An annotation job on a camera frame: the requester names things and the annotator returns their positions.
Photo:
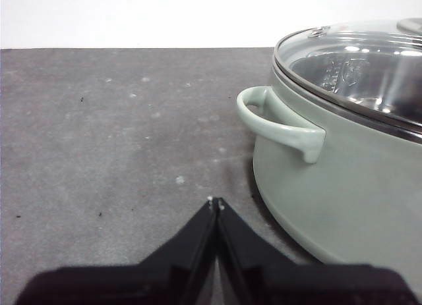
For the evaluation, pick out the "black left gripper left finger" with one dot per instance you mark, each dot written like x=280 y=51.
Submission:
x=148 y=285

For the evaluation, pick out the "glass lid with green knob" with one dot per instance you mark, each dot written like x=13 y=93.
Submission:
x=369 y=54

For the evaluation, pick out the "pale green electric steamer pot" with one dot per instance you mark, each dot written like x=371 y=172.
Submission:
x=346 y=186

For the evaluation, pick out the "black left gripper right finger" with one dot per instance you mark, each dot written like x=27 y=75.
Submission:
x=280 y=285

